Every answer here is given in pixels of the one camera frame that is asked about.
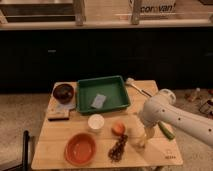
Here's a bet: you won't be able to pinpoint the small items on floor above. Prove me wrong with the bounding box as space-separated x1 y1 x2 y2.
186 88 213 120

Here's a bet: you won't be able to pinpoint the black chair frame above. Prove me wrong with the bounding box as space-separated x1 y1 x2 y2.
0 130 30 171

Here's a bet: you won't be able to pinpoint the orange red bowl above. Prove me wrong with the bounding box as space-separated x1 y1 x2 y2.
64 133 96 166

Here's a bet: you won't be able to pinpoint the green cucumber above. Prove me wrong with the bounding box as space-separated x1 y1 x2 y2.
158 122 175 140

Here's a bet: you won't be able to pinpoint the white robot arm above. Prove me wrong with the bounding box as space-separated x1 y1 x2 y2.
138 89 213 148

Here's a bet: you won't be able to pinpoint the dark brown bowl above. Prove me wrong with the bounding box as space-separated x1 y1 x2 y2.
53 83 74 104

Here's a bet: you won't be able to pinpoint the grey sponge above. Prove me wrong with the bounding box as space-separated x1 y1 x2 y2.
91 94 106 109

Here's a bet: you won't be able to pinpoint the grey cloth piece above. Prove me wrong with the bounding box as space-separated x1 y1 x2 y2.
56 102 76 110

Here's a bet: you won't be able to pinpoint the orange fruit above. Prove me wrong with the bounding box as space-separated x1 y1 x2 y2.
112 122 126 136

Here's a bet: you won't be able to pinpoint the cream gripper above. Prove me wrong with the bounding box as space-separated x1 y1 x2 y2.
132 124 155 148

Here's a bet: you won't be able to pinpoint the wooden block eraser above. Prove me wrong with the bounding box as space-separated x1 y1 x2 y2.
47 110 69 121

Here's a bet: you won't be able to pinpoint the cardboard box with lettering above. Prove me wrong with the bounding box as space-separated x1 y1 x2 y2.
128 0 176 15

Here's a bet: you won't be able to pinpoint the white cup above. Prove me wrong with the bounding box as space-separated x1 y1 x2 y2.
88 114 105 131

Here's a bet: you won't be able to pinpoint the bunch of dark grapes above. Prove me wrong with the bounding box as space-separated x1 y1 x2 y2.
108 134 128 162

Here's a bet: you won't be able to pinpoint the green plastic tray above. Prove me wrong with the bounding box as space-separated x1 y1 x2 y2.
76 75 131 115

